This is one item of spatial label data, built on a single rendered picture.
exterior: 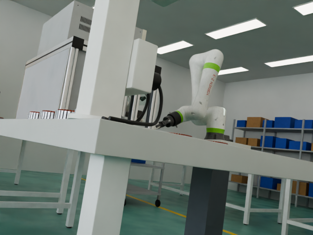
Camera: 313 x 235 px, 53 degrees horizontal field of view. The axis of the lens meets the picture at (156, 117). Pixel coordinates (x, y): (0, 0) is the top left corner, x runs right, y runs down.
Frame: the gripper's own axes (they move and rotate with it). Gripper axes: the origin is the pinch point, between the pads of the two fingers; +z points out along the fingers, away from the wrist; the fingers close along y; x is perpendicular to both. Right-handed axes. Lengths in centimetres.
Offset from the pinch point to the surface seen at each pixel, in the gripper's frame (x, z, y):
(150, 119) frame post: 3, 26, -48
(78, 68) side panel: 32, 52, -57
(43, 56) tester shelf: 52, 52, -27
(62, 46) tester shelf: 45, 52, -50
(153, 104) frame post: 9, 21, -49
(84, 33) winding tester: 49, 39, -49
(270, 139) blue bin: -136, -540, 347
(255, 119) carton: -80, -568, 382
